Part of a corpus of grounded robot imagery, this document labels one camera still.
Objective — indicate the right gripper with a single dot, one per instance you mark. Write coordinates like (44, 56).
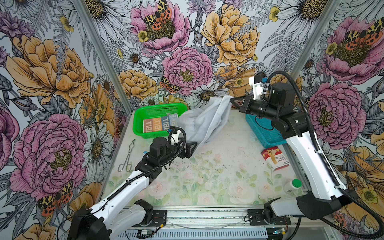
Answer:
(246, 104)

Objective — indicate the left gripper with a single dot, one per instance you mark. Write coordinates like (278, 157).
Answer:
(182, 154)

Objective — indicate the plain grey towel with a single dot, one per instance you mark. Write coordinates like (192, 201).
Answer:
(203, 124)

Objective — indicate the grey blue towel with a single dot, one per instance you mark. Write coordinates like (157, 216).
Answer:
(160, 124)

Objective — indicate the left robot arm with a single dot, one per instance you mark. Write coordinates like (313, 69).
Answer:
(107, 219)

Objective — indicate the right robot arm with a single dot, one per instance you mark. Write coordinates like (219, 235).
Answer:
(327, 193)

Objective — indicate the teal plastic basket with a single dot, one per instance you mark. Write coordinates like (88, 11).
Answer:
(267, 135)

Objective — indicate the green plastic basket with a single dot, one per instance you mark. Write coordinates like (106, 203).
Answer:
(151, 112)

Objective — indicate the metal tongs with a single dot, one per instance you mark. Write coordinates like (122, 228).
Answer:
(127, 166)

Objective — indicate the red white small box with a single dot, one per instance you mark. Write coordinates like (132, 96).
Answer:
(275, 159)

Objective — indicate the white bottle green cap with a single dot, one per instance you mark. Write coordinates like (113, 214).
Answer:
(292, 186)

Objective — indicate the aluminium front rail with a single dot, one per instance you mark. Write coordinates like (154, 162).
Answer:
(228, 220)

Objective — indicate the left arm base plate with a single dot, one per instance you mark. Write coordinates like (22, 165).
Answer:
(154, 218)

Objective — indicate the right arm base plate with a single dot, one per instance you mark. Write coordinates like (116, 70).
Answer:
(262, 217)

